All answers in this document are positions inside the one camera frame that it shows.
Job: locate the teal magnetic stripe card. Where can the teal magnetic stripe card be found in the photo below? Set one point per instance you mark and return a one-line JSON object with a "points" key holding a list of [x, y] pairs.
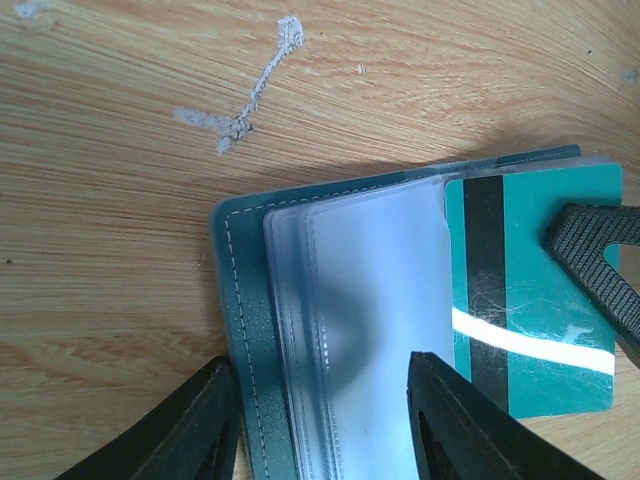
{"points": [[525, 335]]}

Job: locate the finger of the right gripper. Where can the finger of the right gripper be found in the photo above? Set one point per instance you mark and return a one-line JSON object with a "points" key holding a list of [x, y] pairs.
{"points": [[576, 239]]}

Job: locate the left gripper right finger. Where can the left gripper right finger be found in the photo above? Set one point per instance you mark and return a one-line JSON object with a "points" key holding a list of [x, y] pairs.
{"points": [[458, 433]]}

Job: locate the teal card holder wallet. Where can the teal card holder wallet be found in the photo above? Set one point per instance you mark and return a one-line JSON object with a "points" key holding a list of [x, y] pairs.
{"points": [[326, 292]]}

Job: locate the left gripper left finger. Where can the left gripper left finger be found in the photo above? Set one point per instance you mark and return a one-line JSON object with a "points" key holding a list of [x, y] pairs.
{"points": [[192, 434]]}

